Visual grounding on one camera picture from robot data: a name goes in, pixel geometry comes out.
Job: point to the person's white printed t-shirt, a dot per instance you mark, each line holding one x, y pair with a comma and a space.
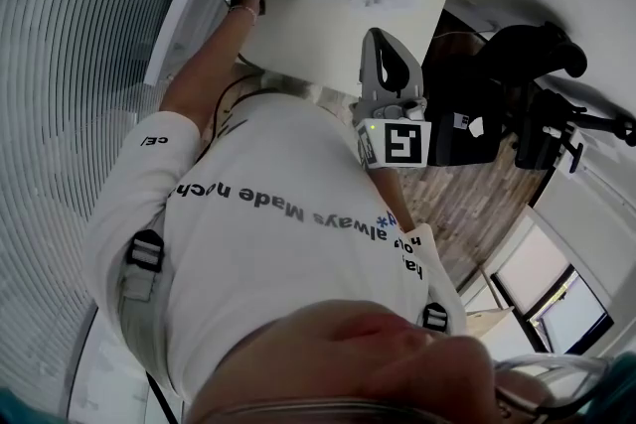
268, 263

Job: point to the printed label sticker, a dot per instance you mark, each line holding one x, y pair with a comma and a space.
462, 121

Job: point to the clear-framed glasses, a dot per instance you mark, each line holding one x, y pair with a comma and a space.
546, 377

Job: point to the light wooden board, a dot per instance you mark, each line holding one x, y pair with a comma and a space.
489, 323

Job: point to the white table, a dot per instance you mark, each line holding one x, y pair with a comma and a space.
318, 35

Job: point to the person's face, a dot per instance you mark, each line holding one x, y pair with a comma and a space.
372, 362

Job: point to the dark-framed window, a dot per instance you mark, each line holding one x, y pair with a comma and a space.
534, 273

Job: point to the person's left forearm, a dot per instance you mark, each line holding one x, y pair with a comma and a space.
208, 69

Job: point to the white paper tag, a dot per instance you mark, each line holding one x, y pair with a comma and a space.
477, 126

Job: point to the black office chair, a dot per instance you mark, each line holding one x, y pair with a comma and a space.
447, 149
534, 149

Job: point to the grey window blinds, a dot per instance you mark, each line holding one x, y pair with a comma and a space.
59, 64

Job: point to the person's right forearm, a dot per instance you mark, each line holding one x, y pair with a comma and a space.
392, 196

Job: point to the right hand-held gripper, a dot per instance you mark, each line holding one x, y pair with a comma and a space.
402, 144

